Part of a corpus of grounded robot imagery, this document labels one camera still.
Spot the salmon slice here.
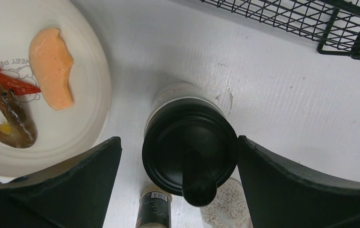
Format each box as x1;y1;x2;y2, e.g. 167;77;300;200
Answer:
29;27;74;111

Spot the black lid seasoning shaker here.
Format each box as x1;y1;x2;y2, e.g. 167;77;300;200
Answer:
142;82;240;207

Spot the brown cooked shrimp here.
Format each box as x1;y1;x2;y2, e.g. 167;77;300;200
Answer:
0;83;37;149

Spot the cream round plate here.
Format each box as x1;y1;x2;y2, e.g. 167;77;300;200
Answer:
0;0;112;177

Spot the small dark pepper jar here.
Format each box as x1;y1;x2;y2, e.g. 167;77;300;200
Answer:
135;184;173;228

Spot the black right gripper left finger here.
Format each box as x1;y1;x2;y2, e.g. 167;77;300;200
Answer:
0;137;122;228

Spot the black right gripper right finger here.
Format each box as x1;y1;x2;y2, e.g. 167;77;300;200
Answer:
238;135;360;228

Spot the black wire basket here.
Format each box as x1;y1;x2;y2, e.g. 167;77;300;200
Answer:
205;0;360;60

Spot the black lid granule shaker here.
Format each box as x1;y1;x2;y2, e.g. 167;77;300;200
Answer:
200;178;253;228

